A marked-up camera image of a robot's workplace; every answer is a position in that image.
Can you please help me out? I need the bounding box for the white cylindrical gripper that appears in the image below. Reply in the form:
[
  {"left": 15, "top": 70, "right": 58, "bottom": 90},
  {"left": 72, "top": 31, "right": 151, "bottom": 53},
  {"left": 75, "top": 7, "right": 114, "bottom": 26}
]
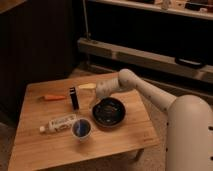
[{"left": 78, "top": 78, "right": 119, "bottom": 99}]

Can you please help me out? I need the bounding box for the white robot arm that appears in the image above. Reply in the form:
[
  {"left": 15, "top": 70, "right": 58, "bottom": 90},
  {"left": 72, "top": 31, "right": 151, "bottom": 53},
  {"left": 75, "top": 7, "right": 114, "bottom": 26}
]
[{"left": 79, "top": 69, "right": 213, "bottom": 171}]

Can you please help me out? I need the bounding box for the black standing eraser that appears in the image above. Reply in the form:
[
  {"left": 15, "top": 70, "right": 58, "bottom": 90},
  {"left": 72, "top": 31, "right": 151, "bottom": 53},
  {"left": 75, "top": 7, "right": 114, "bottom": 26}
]
[{"left": 69, "top": 87, "right": 79, "bottom": 110}]

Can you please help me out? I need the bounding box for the black round bowl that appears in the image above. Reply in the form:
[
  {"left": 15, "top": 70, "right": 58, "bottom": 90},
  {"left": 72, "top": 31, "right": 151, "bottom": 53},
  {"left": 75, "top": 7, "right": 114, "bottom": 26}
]
[{"left": 92, "top": 97, "right": 126, "bottom": 127}]

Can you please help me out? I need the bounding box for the white toothpaste tube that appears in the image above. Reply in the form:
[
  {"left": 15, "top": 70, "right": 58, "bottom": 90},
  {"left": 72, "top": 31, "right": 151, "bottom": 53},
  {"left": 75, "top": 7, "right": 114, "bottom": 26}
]
[{"left": 39, "top": 114, "right": 77, "bottom": 133}]

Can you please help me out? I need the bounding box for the orange carrot toy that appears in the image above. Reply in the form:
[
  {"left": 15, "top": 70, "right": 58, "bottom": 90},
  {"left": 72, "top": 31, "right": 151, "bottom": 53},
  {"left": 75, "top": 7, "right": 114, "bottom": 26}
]
[{"left": 41, "top": 95, "right": 66, "bottom": 101}]

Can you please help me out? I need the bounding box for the cup with blue interior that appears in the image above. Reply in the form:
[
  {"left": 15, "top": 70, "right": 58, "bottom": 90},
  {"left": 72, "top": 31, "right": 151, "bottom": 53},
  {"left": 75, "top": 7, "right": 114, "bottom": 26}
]
[{"left": 71, "top": 118, "right": 91, "bottom": 141}]

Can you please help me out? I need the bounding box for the wooden table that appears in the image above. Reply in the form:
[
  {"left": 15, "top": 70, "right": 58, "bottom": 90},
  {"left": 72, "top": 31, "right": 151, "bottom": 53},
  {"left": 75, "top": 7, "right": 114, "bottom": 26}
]
[{"left": 8, "top": 74, "right": 159, "bottom": 171}]

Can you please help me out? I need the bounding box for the long grey case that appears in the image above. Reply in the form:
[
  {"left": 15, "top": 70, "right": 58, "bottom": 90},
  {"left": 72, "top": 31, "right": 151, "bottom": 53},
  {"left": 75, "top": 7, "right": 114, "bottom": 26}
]
[{"left": 77, "top": 38, "right": 213, "bottom": 84}]

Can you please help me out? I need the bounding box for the metal shelf pole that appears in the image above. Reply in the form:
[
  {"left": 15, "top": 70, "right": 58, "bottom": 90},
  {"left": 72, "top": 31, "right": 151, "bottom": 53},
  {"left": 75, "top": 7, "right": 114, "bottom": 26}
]
[{"left": 82, "top": 0, "right": 91, "bottom": 41}]

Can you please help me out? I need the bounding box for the upper wooden shelf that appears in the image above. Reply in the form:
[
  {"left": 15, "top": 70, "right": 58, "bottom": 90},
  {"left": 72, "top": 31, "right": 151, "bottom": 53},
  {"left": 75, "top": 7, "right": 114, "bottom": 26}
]
[{"left": 88, "top": 0, "right": 213, "bottom": 21}]

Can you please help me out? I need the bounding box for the black case handle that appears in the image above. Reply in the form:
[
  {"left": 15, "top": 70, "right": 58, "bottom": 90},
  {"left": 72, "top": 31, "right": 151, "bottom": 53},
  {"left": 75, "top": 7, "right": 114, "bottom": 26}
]
[{"left": 175, "top": 58, "right": 206, "bottom": 69}]

